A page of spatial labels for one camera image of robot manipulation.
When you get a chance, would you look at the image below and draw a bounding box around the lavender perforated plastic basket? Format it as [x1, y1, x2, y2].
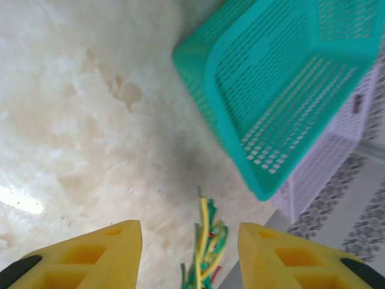
[272, 60, 382, 224]

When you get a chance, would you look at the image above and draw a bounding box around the thin yellow green wire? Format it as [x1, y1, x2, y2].
[192, 196, 212, 289]

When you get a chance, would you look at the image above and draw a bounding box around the teal perforated plastic basket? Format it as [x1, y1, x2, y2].
[171, 0, 385, 202]

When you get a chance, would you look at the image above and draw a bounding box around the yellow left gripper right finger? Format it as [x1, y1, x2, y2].
[239, 222, 385, 289]

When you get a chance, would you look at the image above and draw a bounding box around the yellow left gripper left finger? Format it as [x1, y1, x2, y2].
[0, 219, 143, 289]

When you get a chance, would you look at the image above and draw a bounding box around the thin red wire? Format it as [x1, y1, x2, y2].
[208, 231, 223, 280]

